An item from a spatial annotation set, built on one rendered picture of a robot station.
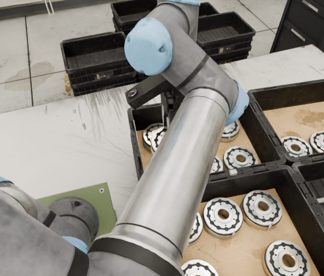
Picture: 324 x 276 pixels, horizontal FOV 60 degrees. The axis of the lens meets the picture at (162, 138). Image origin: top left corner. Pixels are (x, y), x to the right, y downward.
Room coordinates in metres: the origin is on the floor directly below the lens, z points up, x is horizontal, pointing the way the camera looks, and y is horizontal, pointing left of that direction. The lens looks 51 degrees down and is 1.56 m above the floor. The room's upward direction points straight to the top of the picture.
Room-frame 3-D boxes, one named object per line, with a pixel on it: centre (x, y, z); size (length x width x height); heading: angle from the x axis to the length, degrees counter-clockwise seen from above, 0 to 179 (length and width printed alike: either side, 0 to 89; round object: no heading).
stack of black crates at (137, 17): (1.98, 0.14, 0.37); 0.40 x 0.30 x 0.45; 109
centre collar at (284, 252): (0.20, -0.30, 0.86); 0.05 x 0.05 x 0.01
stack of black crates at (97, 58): (1.47, 0.39, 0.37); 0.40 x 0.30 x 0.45; 109
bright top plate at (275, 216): (0.33, -0.27, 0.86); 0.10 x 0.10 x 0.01
